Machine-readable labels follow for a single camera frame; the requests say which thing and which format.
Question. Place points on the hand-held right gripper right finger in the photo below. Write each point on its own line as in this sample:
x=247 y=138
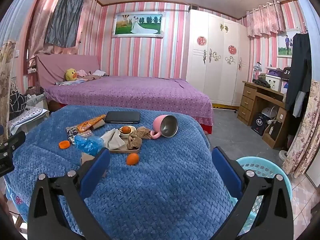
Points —
x=226 y=172

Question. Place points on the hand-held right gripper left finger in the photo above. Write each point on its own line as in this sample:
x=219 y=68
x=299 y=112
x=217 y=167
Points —
x=95 y=172

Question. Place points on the blue plastic bag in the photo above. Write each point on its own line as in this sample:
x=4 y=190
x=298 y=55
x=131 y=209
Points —
x=87 y=143

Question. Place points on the turquoise plastic basket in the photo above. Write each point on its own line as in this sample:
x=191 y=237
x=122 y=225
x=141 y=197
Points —
x=260 y=166

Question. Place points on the white tissue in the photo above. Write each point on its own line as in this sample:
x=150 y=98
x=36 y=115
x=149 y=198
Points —
x=112 y=140

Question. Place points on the orange peel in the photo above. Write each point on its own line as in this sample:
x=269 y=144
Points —
x=64 y=145

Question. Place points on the dark printed packet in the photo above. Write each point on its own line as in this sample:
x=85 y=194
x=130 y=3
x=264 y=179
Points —
x=72 y=131

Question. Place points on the orange snack wrapper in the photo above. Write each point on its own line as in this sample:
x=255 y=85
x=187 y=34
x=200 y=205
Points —
x=87 y=125

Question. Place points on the small cardboard box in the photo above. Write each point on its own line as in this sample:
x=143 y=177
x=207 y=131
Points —
x=98 y=124

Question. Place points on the brown sock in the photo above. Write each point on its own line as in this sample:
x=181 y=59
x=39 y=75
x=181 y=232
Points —
x=137 y=140

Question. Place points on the small white paper bowl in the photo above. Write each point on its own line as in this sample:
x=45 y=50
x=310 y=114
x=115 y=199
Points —
x=133 y=129

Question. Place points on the beige phone case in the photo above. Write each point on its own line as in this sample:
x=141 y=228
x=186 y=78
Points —
x=125 y=151

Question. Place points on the polka dot cushioned chair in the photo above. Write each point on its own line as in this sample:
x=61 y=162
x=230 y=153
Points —
x=27 y=117

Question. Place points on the dark patterned bag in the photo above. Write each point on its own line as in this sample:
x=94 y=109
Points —
x=17 y=103

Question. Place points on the black shopping bag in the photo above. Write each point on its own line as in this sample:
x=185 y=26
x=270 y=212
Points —
x=261 y=125

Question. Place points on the white floor pot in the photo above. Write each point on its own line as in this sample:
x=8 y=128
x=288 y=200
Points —
x=283 y=155

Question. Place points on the blue knit blanket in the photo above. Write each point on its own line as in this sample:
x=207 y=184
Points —
x=162 y=180

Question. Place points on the white fan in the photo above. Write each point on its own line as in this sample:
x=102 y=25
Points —
x=268 y=112

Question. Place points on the wooden desk with drawers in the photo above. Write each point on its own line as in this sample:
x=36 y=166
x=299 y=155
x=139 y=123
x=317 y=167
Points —
x=250 y=100

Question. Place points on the pink steel-lined mug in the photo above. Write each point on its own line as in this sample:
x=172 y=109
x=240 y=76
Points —
x=158 y=125

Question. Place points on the beige floral curtain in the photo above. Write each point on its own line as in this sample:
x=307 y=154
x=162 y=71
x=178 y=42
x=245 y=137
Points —
x=6 y=80

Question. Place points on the bed with purple bedspread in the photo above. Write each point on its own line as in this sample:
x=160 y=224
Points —
x=130 y=92

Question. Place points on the white power strip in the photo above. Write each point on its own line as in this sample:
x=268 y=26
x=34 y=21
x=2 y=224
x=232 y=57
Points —
x=32 y=71

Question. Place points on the dark clothing bundle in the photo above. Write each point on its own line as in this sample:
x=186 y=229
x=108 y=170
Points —
x=262 y=82

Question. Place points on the crumpled clothes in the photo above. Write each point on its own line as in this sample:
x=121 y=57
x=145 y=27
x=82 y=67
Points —
x=98 y=73

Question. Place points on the pink plush toy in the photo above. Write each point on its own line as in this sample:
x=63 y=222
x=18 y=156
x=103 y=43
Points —
x=82 y=73

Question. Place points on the yellow duck plush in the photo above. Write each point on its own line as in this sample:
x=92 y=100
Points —
x=70 y=74

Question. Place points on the white storage box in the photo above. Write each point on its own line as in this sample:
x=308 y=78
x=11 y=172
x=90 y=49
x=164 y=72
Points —
x=273 y=81

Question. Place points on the white wardrobe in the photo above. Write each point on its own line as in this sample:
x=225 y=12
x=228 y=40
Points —
x=217 y=67

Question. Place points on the pink headboard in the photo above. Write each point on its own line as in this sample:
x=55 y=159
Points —
x=55 y=65

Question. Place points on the desk lamp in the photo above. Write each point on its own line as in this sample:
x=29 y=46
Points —
x=257 y=67

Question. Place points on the purple box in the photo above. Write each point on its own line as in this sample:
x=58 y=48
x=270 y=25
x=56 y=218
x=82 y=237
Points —
x=275 y=70

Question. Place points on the black printed bag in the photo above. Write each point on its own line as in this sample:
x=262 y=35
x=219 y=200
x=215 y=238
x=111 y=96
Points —
x=287 y=72

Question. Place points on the dark hanging clothes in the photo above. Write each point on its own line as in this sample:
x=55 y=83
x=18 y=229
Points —
x=298 y=67

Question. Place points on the pink satin curtain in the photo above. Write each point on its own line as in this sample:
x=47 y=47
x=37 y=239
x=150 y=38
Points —
x=37 y=30

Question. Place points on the framed wedding photo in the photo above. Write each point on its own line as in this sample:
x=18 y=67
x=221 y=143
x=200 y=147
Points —
x=137 y=25

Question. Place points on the grey hanging cloth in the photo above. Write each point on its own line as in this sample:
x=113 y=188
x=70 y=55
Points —
x=65 y=17

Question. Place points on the pink floral valance curtain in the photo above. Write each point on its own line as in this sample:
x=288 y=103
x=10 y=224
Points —
x=265 y=20

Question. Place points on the pale blue curtain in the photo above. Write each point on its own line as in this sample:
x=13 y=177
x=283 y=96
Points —
x=310 y=30

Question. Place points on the small couple wall poster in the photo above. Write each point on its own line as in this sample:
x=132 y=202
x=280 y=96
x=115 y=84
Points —
x=283 y=45

